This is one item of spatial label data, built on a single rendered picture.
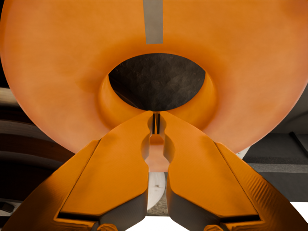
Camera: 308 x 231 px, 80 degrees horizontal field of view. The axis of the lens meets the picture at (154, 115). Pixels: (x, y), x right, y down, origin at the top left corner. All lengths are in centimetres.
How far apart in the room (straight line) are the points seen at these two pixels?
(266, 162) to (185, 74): 567
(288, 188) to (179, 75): 915
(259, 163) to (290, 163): 86
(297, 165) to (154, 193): 620
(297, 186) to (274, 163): 372
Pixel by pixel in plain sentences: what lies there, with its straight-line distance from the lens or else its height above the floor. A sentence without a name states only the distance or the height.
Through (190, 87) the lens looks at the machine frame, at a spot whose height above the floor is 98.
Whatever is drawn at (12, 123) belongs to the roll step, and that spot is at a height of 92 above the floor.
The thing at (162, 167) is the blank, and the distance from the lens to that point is 16.
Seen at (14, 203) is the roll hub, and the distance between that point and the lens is 29.
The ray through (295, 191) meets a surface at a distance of 951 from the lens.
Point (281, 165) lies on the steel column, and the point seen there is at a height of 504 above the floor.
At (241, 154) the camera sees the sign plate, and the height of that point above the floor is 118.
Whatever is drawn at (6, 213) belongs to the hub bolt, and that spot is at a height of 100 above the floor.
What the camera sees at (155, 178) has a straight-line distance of 37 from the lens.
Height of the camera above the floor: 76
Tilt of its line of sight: 43 degrees up
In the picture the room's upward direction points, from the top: 177 degrees counter-clockwise
